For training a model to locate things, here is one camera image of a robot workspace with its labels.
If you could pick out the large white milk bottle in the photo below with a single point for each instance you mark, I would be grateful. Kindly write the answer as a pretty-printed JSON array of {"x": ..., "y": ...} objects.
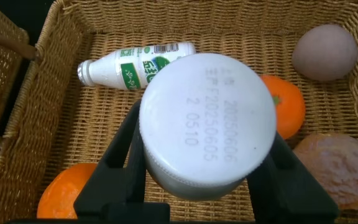
[{"x": 207, "y": 124}]

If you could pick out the orange fruit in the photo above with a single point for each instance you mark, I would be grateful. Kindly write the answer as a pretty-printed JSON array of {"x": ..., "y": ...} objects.
[
  {"x": 289, "y": 105},
  {"x": 61, "y": 196}
]

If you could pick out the pale pink egg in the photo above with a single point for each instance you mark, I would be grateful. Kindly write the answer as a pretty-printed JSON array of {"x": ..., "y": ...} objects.
[{"x": 325, "y": 53}]

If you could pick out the black tablecloth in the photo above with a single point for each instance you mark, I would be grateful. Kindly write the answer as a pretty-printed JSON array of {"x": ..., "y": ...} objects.
[{"x": 26, "y": 12}]

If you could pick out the brown bread bun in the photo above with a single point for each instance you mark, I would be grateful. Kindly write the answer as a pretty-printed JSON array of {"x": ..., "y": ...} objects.
[{"x": 337, "y": 171}]

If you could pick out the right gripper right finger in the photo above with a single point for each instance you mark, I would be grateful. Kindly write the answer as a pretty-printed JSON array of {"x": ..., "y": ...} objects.
[{"x": 287, "y": 193}]

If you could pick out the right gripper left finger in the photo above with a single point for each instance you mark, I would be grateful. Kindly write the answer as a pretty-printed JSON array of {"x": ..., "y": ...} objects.
[{"x": 117, "y": 174}]

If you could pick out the small white green-label bottle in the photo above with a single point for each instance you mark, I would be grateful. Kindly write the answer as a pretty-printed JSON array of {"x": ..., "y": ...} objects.
[{"x": 110, "y": 70}]

